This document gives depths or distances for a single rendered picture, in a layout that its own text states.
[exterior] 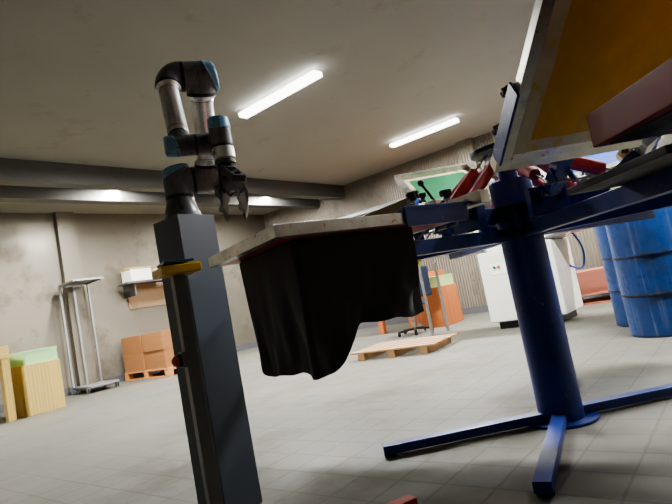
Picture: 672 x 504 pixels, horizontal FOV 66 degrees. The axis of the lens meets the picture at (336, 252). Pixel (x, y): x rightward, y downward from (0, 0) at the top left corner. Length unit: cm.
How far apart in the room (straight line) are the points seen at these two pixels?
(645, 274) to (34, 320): 860
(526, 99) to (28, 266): 895
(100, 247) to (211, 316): 837
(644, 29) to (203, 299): 175
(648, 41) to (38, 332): 921
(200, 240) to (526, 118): 132
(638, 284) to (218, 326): 340
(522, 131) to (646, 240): 281
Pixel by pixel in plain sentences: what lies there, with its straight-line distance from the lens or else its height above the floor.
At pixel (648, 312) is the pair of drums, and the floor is 20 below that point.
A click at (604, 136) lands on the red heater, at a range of 152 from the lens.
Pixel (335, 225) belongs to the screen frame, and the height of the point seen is 97.
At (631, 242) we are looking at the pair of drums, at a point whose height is 74.
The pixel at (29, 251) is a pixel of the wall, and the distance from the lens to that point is 997.
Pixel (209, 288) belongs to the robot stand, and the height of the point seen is 89.
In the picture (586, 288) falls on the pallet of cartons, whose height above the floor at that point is 23.
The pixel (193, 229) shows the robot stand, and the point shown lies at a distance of 219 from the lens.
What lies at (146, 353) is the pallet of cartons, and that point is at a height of 43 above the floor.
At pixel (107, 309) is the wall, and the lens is 1031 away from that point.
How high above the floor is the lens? 75
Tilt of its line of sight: 5 degrees up
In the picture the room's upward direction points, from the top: 11 degrees counter-clockwise
